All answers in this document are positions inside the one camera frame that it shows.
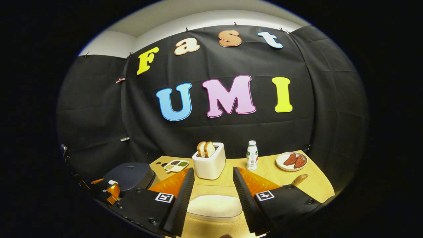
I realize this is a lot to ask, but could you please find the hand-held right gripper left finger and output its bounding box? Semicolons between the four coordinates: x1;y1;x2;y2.
109;167;195;237

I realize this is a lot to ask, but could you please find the dark blue rice cooker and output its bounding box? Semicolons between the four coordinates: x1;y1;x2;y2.
103;162;156;193

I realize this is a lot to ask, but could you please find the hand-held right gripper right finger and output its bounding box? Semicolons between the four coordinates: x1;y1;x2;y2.
232;166;323;236

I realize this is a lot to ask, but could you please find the black backdrop cloth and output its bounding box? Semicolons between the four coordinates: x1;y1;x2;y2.
56;25;369;185

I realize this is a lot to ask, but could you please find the white rice heap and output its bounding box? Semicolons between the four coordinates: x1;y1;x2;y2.
188;195;243;218

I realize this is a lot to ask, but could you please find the wooden spoon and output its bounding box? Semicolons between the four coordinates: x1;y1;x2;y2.
291;174;309;187

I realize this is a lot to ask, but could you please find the white toaster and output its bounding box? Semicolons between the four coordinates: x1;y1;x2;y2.
192;142;226;180

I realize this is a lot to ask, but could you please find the white divided grain tray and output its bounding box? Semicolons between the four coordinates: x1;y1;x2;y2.
164;160;190;173

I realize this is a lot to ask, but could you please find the clear plastic rice container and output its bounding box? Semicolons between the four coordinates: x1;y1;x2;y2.
187;184;245;222

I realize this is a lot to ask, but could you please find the white green-label bottle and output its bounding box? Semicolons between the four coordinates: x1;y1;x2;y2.
246;140;258;171

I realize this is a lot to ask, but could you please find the white round plate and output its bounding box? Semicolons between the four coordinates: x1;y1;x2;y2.
276;151;308;172

